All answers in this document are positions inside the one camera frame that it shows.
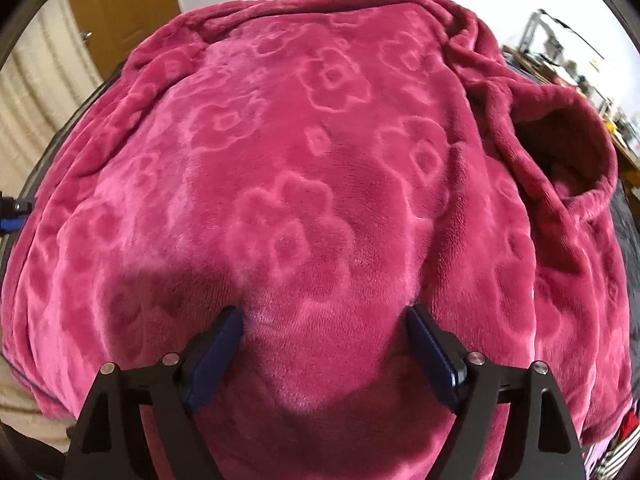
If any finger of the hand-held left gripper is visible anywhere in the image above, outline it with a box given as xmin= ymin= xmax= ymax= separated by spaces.
xmin=0 ymin=195 xmax=35 ymax=235

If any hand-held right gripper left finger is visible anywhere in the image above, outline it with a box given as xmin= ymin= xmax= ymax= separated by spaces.
xmin=62 ymin=305 xmax=246 ymax=480

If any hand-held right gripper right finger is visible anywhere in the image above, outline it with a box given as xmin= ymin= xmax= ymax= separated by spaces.
xmin=405 ymin=305 xmax=586 ymax=480

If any pink fleece robe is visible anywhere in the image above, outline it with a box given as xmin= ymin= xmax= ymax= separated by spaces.
xmin=0 ymin=0 xmax=640 ymax=480

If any black and white striped cloth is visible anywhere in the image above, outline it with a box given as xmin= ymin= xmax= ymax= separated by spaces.
xmin=590 ymin=400 xmax=640 ymax=480

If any wooden door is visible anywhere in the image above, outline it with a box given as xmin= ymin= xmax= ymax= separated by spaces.
xmin=65 ymin=0 xmax=181 ymax=83

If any black table cover cloth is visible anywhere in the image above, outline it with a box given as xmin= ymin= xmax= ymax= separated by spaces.
xmin=15 ymin=60 xmax=640 ymax=321

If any cluttered wooden desk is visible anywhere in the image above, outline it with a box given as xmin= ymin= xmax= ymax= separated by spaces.
xmin=540 ymin=35 xmax=640 ymax=141

